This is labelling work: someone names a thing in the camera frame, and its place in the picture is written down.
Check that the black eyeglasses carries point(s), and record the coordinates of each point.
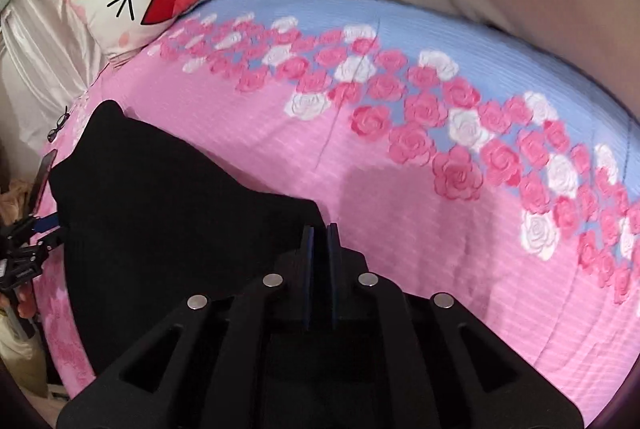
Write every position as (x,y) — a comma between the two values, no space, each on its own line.
(59,123)

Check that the pink floral blanket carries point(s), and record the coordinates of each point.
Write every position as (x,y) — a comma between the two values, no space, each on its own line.
(400,189)

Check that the black pants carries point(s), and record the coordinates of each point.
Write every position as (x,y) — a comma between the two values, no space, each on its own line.
(165,204)

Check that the tan crumpled bag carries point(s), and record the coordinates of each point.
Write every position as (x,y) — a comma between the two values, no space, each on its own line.
(15,201)

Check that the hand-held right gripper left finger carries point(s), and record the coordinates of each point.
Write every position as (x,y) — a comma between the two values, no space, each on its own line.
(309,259)

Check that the silver satin cloth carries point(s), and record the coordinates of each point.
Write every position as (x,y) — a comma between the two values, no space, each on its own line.
(40,44)

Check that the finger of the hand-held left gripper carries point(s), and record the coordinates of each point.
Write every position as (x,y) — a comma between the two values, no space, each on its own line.
(45,245)
(47,224)

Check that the black smartphone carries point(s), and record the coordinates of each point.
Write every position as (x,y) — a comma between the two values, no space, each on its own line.
(42,176)

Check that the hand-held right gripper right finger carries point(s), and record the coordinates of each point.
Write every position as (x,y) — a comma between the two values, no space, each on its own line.
(333,269)

